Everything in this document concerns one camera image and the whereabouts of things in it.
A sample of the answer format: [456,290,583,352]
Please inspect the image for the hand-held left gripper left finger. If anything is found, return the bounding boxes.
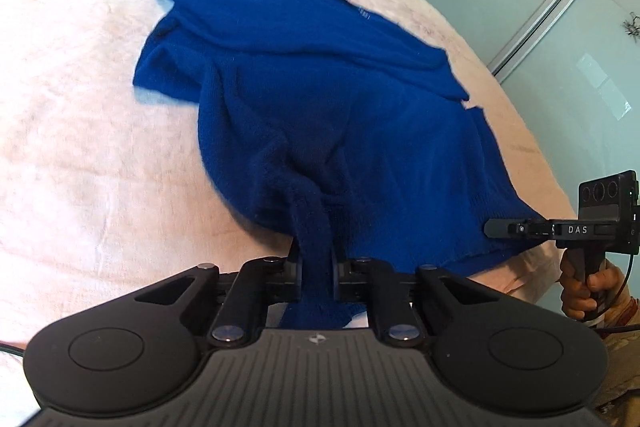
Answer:
[106,241,305,348]

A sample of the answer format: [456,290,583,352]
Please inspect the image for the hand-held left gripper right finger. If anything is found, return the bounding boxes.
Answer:
[329,251,544,349]

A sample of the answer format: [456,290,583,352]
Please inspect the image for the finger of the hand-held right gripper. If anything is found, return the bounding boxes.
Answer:
[483,217,554,239]

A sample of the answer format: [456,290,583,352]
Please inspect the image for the blue beaded sweater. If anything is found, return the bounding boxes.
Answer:
[131,0,557,331]

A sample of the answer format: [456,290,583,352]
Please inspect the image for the person's right forearm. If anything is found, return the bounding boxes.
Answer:
[607,296,640,333]

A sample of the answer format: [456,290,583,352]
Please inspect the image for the person's right hand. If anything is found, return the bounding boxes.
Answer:
[559,252,627,319]

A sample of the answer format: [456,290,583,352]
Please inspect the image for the sliding wardrobe doors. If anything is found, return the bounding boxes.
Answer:
[410,0,640,258]

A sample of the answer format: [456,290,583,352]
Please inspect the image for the pink bed blanket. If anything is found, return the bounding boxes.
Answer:
[0,0,579,360]

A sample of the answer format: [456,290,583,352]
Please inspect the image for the black cable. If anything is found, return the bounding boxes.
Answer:
[592,256,640,338]

